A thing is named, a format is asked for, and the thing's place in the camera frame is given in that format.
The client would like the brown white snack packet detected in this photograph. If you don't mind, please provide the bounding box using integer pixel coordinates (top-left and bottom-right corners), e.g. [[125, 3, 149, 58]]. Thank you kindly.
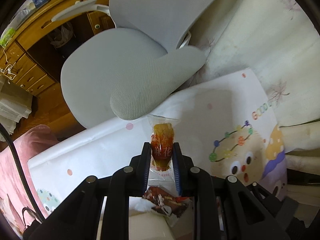
[[142, 186, 193, 228]]

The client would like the orange fried twist packet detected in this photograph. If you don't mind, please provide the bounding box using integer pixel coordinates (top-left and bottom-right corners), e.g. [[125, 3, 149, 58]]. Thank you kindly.
[[148, 114, 179, 191]]

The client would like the white plastic storage tray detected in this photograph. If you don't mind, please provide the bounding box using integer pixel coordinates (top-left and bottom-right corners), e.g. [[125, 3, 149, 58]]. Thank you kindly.
[[129, 210, 175, 240]]

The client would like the cartoon printed table cloth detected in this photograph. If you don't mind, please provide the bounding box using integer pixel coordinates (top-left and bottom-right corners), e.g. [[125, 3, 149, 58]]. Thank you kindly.
[[28, 69, 287, 213]]

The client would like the lace covered cabinet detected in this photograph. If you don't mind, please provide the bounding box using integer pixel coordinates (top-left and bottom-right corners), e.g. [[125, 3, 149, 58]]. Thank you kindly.
[[0, 75, 33, 135]]

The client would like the grey office chair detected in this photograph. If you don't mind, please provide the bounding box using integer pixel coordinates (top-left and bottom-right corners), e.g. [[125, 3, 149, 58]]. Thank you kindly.
[[53, 0, 215, 128]]

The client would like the wooden desk with drawers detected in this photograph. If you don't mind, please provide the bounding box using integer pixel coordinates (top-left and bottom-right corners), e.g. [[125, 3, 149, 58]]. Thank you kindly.
[[1, 0, 114, 96]]

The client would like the white floral curtain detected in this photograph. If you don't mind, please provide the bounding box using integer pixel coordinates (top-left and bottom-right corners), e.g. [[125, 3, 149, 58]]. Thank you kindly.
[[182, 0, 320, 205]]

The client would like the green tissue pack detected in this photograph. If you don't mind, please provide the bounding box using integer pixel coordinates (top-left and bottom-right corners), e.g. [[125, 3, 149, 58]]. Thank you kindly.
[[0, 27, 16, 48]]

